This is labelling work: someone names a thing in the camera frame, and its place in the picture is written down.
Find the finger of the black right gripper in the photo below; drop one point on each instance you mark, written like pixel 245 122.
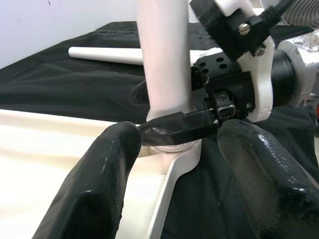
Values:
pixel 139 93
pixel 179 127

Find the white plastic children table top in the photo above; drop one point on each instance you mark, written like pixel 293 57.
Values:
pixel 49 149

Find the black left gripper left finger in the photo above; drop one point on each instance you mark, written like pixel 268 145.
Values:
pixel 99 179

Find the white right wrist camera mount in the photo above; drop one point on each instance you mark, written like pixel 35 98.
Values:
pixel 261 74

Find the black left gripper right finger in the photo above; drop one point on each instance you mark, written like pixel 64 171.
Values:
pixel 269 174

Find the white plastic table leg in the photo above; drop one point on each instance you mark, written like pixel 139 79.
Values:
pixel 99 53
pixel 167 62

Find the white round fan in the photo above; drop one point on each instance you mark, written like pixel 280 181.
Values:
pixel 304 15

